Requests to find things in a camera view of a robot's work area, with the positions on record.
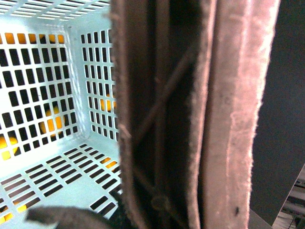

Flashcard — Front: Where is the dark speckled left gripper finger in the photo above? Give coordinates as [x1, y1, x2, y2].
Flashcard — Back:
[25, 206, 134, 229]

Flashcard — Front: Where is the light blue plastic basket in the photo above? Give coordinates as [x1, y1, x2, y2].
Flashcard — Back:
[0, 0, 122, 229]

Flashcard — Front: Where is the brown plastic basket handle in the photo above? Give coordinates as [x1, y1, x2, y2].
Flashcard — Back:
[109, 0, 280, 229]

